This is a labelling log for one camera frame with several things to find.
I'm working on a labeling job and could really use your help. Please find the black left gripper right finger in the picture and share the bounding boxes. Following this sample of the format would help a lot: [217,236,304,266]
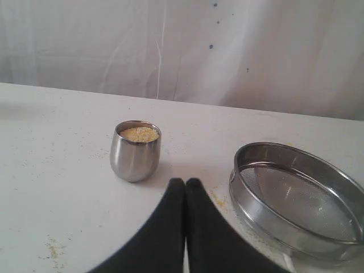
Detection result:
[185,178,287,272]

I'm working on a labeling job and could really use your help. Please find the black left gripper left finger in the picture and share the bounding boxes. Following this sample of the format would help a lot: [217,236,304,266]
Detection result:
[91,178,185,272]

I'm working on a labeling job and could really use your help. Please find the round steel mesh sieve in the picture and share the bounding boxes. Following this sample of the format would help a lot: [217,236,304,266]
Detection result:
[229,142,363,263]

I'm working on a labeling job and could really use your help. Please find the stainless steel cup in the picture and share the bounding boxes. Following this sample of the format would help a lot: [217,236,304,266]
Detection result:
[110,120,162,183]

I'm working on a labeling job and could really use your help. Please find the yellow and white grain mix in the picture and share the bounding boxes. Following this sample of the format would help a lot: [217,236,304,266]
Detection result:
[119,127,159,143]

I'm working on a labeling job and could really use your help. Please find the white curtain backdrop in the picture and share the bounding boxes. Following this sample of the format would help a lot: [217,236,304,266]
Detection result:
[1,1,363,120]

